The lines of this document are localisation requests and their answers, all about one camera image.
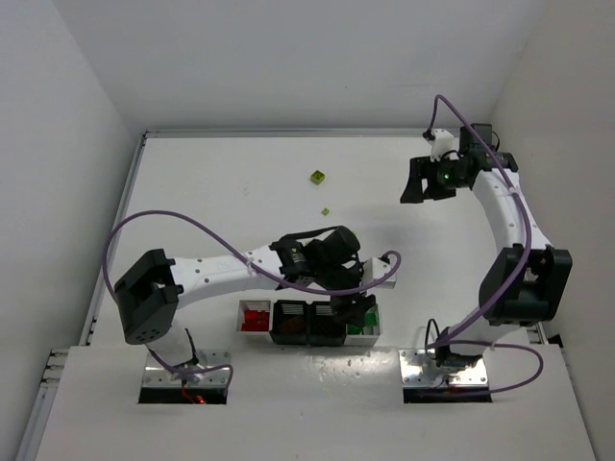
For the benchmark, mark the white bin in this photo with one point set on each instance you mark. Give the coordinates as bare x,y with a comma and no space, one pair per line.
369,336
255,338

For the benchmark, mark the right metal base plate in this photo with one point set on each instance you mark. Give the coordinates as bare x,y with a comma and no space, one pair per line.
419,371

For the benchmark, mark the black bin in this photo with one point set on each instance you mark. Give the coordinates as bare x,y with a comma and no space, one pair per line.
288,309
323,329

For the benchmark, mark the right white bin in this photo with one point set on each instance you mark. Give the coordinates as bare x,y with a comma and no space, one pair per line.
369,336

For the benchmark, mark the left black bin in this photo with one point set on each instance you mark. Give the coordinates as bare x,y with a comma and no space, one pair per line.
288,309

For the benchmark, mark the lime brick top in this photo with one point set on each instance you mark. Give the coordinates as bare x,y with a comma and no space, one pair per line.
317,177

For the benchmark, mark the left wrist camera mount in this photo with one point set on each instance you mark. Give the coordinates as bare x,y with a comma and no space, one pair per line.
377,273

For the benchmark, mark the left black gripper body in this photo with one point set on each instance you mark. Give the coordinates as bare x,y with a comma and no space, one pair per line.
353,304

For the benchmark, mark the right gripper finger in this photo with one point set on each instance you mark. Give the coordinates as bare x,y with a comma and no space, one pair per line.
413,192
437,190

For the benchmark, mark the red square brick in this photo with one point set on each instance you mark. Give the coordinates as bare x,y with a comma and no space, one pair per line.
251,315

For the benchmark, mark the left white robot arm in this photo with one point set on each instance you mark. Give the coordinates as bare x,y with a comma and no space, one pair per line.
155,287

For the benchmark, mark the metal base plate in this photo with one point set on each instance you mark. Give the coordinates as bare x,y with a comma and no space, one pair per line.
213,370
419,371

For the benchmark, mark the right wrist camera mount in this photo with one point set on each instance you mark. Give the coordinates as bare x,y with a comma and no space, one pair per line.
441,143

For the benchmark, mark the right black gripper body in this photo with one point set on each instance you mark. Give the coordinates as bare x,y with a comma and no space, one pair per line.
428,178

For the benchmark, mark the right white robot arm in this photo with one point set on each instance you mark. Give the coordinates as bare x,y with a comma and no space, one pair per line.
526,281

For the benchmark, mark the green long brick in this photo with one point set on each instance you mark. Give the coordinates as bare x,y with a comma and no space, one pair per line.
371,319

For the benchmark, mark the red long brick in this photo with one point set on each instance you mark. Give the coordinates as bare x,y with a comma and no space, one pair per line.
255,327

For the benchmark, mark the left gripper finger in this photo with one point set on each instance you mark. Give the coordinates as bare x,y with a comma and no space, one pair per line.
344,311
361,306

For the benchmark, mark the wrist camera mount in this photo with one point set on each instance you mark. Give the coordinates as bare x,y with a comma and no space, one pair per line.
441,143
377,273

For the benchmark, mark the left white bin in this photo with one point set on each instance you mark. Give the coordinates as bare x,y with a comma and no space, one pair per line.
255,338

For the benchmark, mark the orange brick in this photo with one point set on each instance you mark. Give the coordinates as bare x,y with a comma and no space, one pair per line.
294,326

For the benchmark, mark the right black bin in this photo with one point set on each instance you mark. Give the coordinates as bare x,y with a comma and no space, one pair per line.
323,329

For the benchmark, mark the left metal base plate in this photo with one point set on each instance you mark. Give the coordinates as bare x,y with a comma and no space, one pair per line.
213,370

